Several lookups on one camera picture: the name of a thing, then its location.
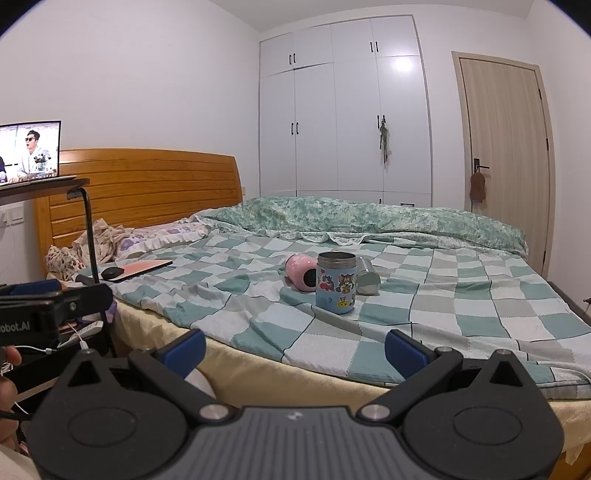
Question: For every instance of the pink mouse pad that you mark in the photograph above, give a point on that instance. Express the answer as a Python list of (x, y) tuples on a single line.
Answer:
[(143, 268)]

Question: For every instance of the checked bed sheet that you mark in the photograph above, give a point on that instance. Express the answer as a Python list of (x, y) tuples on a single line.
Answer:
[(438, 304)]

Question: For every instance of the purple flowered pillow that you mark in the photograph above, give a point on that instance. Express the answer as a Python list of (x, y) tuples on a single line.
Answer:
[(157, 233)]

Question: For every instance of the white wardrobe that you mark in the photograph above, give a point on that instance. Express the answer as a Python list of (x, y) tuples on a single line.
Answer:
[(341, 115)]

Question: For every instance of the wooden headboard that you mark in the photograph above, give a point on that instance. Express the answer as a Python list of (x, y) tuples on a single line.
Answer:
[(147, 184)]

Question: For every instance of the pink cup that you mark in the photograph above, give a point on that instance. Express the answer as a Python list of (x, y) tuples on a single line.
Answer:
[(298, 272)]

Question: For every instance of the black bedside desk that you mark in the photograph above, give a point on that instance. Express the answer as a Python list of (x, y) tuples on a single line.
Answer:
[(41, 188)]

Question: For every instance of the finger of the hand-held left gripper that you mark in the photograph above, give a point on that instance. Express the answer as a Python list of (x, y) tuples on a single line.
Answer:
[(83, 299)]

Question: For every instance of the white wall switch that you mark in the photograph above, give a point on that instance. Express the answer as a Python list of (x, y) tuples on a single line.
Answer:
[(10, 216)]

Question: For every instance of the black computer mouse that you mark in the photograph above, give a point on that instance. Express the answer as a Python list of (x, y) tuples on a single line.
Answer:
[(112, 273)]

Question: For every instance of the green floral quilt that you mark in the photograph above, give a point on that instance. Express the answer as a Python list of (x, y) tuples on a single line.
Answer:
[(369, 217)]

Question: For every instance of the person's left forearm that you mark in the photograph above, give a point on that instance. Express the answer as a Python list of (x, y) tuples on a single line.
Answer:
[(14, 466)]

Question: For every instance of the beige wooden door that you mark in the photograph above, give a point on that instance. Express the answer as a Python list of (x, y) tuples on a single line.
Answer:
[(503, 161)]

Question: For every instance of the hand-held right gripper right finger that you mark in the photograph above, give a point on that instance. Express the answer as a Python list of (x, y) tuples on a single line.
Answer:
[(404, 348)]

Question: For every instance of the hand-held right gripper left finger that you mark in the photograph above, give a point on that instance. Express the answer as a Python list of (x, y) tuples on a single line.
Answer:
[(184, 347)]

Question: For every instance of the brown hanging pouch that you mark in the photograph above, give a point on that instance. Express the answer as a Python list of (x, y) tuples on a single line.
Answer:
[(478, 187)]

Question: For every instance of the yellow mattress blanket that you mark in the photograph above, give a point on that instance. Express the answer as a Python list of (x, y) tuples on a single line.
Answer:
[(286, 378)]

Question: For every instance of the dotted pillow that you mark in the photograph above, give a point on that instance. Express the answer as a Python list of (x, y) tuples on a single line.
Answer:
[(62, 263)]

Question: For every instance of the laptop screen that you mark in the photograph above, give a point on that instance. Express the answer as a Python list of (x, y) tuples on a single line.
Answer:
[(30, 150)]

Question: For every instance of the grey hanging cloth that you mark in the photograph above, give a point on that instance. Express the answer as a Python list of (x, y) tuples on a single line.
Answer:
[(384, 141)]

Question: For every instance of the person's left hand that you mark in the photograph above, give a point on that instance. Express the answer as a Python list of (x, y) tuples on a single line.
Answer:
[(7, 394)]

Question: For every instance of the crumpled beige clothes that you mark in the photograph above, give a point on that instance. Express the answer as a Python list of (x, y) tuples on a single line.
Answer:
[(104, 240)]

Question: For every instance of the blue cartoon cup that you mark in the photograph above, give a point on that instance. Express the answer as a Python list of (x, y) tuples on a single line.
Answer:
[(336, 286)]

